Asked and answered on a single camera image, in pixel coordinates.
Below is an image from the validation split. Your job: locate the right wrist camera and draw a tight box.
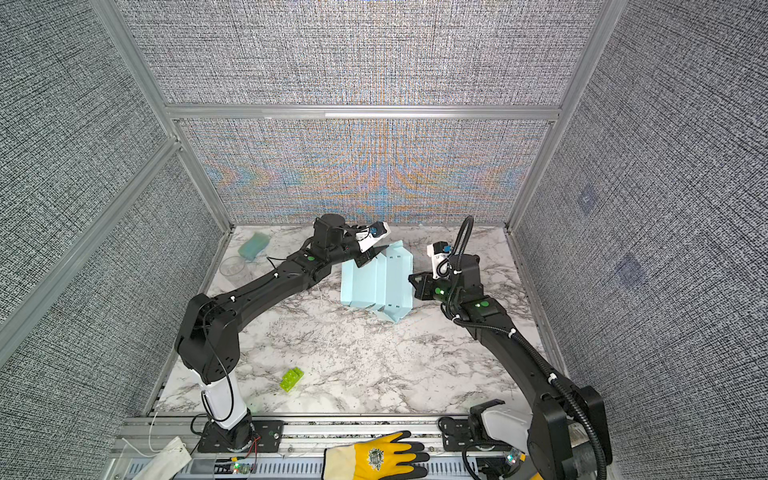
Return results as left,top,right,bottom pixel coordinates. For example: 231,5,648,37
427,241,452,279

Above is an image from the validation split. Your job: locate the green toy brick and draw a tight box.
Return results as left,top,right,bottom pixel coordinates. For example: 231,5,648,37
279,367,304,392

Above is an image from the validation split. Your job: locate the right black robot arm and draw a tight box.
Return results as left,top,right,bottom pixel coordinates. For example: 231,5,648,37
408,254,613,479

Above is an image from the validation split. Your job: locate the white paper tag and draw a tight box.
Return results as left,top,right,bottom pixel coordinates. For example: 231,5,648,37
134,437,192,480

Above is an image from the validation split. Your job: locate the yellow black work glove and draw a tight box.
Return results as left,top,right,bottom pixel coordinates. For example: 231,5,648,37
321,430,430,480

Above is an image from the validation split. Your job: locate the light blue paper box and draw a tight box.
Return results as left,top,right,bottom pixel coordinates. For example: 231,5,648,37
340,241,414,323

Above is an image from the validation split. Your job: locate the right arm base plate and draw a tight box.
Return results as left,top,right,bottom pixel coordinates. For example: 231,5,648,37
437,416,510,453

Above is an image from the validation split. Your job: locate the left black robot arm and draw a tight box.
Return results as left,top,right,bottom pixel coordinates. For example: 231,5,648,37
175,214,391,432

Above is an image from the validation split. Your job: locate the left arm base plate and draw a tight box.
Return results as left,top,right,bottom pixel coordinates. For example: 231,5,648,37
197,419,285,454

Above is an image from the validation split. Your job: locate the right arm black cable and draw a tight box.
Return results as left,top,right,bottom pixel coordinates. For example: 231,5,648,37
443,215,475,271

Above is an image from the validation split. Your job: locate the teal sponge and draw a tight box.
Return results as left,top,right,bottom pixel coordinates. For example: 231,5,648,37
238,232,270,262

